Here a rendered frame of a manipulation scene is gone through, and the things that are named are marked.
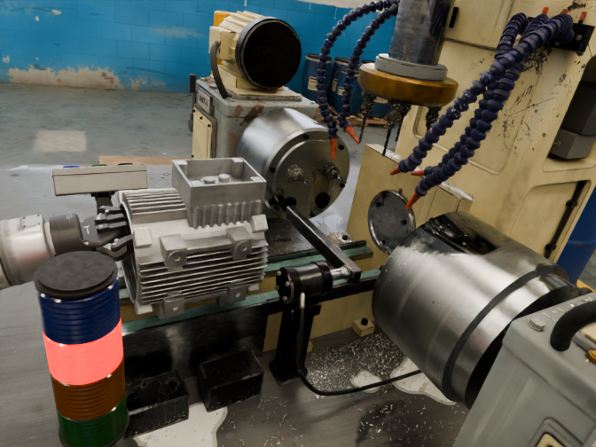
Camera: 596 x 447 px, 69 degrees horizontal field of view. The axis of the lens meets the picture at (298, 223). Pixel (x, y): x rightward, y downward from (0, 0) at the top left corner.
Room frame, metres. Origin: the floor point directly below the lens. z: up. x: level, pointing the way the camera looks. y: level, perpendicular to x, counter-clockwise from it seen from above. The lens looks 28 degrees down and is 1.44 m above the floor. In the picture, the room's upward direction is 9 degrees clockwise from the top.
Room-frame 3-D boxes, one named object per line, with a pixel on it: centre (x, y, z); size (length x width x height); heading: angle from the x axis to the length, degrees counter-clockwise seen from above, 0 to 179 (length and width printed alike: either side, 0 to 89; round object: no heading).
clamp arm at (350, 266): (0.74, -0.05, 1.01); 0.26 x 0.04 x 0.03; 33
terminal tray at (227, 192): (0.63, 0.14, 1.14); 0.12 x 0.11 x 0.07; 123
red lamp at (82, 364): (0.27, 0.17, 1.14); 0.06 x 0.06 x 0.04
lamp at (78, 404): (0.27, 0.17, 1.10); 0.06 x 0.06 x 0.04
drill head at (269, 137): (1.12, 0.07, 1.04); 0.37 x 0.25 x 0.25; 33
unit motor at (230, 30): (1.34, 0.25, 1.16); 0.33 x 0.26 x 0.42; 33
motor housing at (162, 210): (0.61, 0.17, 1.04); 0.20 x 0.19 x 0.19; 123
